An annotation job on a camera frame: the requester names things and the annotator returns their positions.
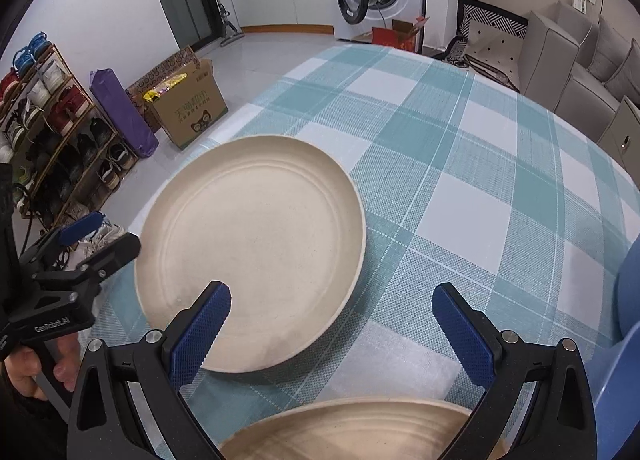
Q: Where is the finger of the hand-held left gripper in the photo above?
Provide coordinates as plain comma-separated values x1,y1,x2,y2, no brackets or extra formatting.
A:
32,233,142,301
20,212,103,268

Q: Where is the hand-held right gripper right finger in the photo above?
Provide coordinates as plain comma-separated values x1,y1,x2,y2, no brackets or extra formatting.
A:
431,282,598,460

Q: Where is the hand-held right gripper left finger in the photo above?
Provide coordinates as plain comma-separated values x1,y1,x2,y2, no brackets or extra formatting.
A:
66,280,233,460

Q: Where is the beige plate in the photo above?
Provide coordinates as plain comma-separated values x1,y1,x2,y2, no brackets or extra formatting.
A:
134,135,367,373
220,396,473,460

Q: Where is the blue bowl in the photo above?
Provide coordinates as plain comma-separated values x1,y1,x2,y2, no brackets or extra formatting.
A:
616,235,640,338
585,330,640,443

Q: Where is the person's left hand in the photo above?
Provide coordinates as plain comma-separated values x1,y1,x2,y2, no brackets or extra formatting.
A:
0,335,82,402

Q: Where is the purple bag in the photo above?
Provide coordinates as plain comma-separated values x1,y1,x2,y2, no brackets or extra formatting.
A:
90,68,160,159

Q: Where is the shoe rack with shoes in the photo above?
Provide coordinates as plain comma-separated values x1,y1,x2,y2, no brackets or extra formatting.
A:
0,32,141,271

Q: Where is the wooden shoe rack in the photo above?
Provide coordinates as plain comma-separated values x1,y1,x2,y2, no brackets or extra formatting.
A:
0,42,141,231

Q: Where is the cat print cardboard box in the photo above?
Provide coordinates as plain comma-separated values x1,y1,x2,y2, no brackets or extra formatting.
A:
144,58,230,151

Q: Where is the teal checked tablecloth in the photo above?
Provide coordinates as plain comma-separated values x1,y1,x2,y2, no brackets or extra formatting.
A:
92,42,640,460

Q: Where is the brown patterned box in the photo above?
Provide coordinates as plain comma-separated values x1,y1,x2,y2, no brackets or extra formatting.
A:
125,46,196,105

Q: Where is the stick vacuum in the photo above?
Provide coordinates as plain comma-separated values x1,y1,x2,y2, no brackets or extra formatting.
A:
212,0,246,48

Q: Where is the beige dotted cushion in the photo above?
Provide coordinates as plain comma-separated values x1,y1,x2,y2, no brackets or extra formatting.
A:
467,20,523,90

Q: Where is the grey sofa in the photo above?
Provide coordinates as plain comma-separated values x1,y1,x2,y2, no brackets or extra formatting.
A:
517,0,640,141

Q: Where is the red cardboard box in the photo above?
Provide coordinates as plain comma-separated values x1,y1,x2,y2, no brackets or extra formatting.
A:
372,16,431,56

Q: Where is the grey sofa cushion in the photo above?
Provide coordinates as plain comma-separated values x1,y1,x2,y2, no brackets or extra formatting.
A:
602,40,640,105
590,14,633,83

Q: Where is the black white striped cushion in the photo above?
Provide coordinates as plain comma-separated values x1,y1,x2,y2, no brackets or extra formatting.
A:
457,0,529,40

